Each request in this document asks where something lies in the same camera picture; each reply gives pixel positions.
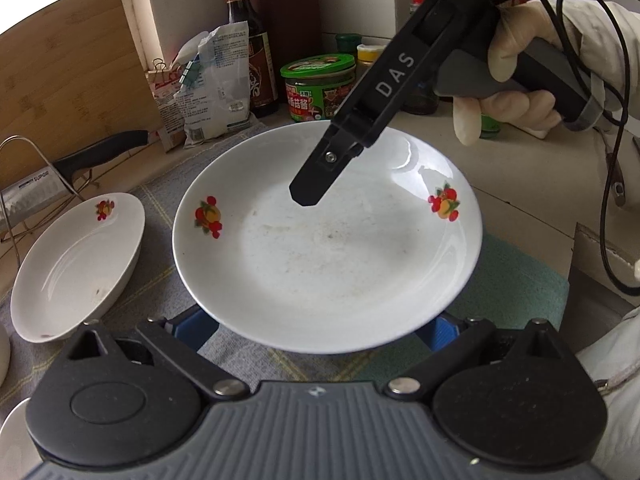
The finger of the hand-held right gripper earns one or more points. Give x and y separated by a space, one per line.
320 170

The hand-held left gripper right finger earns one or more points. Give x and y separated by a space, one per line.
442 335

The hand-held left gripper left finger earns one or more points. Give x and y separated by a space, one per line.
192 330

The white fruit-print plate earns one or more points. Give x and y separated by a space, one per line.
75 270
325 260

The white bowl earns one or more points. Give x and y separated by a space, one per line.
12 440

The person's right forearm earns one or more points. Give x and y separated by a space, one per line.
615 25

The person's right hand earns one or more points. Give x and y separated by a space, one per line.
530 20

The yellow lid spice jar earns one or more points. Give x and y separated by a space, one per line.
369 57

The clear bottle red cap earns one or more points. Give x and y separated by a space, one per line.
420 105

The small green cap jar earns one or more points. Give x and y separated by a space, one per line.
347 45

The green lid sauce jar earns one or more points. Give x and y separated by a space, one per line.
315 90

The grey plaid placemat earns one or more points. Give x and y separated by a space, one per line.
525 290

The dark red knife block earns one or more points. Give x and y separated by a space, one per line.
290 10

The white plastic bag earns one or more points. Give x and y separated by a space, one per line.
215 90

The soy sauce bottle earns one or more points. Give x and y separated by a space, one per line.
250 35

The teal binder clip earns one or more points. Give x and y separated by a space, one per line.
190 75

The red and white packet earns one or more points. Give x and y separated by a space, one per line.
165 110

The grey metal basin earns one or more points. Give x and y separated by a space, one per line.
605 265

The person's white jacket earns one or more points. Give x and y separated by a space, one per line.
620 385

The bamboo cutting board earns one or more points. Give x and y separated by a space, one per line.
60 60

